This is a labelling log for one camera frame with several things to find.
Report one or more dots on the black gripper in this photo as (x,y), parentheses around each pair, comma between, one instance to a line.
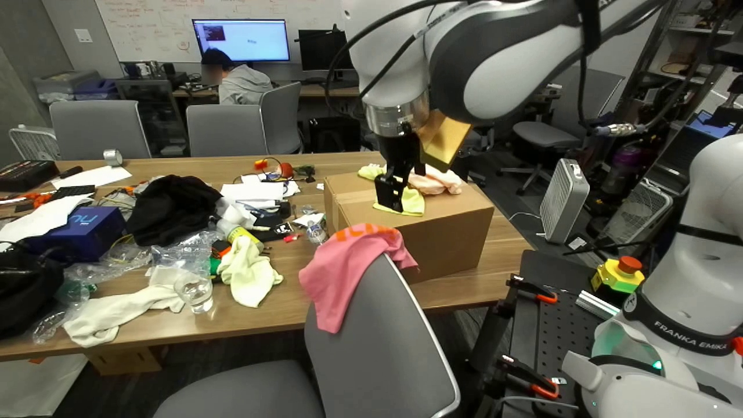
(402,153)

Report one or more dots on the yellow towel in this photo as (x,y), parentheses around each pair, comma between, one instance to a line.
(414,203)

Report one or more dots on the pink t-shirt with orange print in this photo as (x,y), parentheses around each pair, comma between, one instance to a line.
(345,268)

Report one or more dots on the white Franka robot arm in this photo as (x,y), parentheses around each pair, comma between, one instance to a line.
(513,70)

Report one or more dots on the large cardboard box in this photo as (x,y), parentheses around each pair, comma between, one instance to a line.
(449,233)

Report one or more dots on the blue box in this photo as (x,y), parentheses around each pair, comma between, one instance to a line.
(78,233)

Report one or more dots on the orange toy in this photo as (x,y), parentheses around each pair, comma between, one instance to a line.
(270,168)

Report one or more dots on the wooden computer desk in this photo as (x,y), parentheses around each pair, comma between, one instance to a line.
(317,92)

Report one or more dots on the white paper stack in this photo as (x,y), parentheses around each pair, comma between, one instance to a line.
(259,190)

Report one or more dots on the pale yellow-green cloth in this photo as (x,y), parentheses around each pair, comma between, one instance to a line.
(249,271)

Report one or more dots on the dark computer monitor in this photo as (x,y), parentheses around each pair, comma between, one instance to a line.
(321,49)

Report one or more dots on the white space heater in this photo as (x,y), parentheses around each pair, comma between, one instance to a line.
(562,201)

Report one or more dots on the seated person in grey hoodie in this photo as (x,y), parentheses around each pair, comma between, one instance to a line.
(246,85)

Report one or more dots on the lit computer monitor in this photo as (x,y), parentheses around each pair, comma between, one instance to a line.
(246,41)

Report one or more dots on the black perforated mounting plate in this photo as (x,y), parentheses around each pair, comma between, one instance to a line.
(559,333)

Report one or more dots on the clear plastic cup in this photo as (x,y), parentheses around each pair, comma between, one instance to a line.
(199,296)

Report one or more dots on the black garment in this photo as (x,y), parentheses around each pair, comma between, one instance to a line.
(175,210)

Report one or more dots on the yellow emergency stop button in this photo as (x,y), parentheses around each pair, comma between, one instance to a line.
(619,275)

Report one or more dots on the grey space heater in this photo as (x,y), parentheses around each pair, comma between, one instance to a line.
(639,211)

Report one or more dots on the crumpled clear plastic bag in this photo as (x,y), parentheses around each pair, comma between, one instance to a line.
(141,258)

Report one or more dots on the whiteboard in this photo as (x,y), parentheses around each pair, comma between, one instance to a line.
(155,31)

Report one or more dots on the white paper sheet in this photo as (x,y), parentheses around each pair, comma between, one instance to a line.
(42,216)
(95,176)

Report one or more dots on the white cloth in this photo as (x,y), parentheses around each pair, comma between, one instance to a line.
(107,315)

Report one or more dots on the metal storage shelf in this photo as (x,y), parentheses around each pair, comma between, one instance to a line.
(697,70)

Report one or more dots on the black flat case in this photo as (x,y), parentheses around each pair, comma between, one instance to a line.
(26,175)

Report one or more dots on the black bag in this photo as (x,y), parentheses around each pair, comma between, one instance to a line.
(26,290)

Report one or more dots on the wall switch plate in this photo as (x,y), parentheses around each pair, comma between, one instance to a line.
(85,36)

